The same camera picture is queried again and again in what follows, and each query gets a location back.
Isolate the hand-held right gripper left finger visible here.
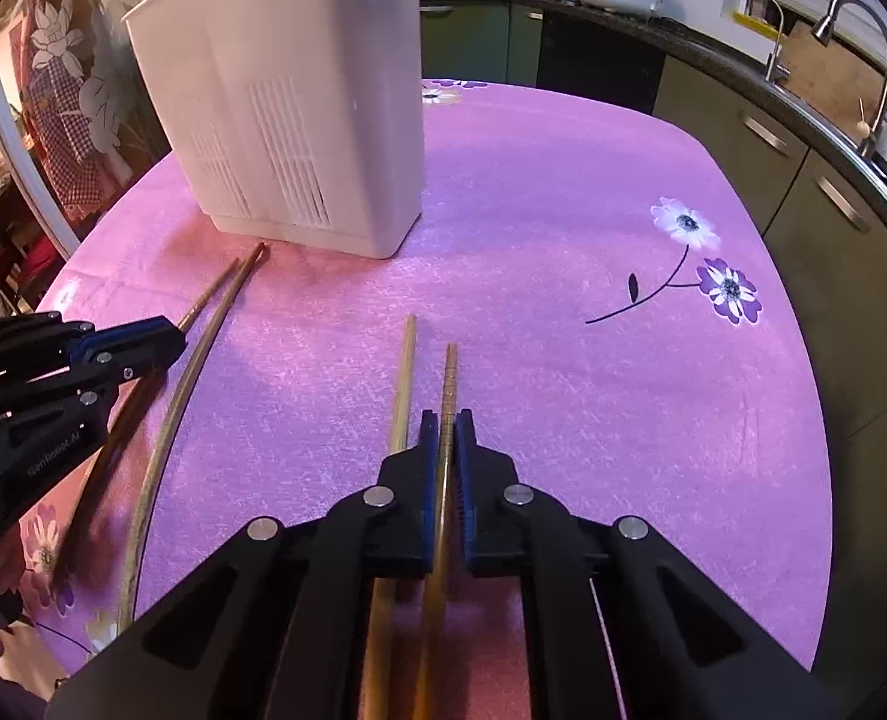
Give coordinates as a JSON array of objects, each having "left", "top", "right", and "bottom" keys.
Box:
[{"left": 44, "top": 409, "right": 445, "bottom": 720}]

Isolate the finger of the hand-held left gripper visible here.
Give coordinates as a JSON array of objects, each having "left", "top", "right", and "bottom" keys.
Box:
[
  {"left": 0, "top": 313, "right": 95, "bottom": 395},
  {"left": 68, "top": 317, "right": 190, "bottom": 402}
]

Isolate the black built-in appliance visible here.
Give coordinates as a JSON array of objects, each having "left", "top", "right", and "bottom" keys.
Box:
[{"left": 537, "top": 11, "right": 666, "bottom": 117}]

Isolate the glass sliding door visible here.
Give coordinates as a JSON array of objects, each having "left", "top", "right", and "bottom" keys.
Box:
[{"left": 0, "top": 0, "right": 182, "bottom": 256}]

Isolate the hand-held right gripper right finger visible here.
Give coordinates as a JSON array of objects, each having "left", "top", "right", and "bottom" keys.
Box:
[{"left": 453, "top": 409, "right": 846, "bottom": 720}]

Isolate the pink floral tablecloth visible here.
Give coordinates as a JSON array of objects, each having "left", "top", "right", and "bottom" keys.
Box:
[{"left": 8, "top": 77, "right": 835, "bottom": 720}]

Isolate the white plastic utensil holder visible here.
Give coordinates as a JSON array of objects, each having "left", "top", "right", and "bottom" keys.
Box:
[{"left": 121, "top": 0, "right": 424, "bottom": 261}]

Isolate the thin chrome faucet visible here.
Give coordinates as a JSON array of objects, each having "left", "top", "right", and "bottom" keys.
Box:
[{"left": 742, "top": 0, "right": 790, "bottom": 83}]

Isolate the wooden cutting board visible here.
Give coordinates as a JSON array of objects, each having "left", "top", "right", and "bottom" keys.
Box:
[{"left": 777, "top": 21, "right": 887, "bottom": 125}]

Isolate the wooden chopstick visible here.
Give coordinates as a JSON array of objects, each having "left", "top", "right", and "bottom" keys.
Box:
[
  {"left": 412, "top": 343, "right": 460, "bottom": 720},
  {"left": 359, "top": 315, "right": 419, "bottom": 720},
  {"left": 57, "top": 259, "right": 242, "bottom": 571},
  {"left": 119, "top": 241, "right": 268, "bottom": 635}
]

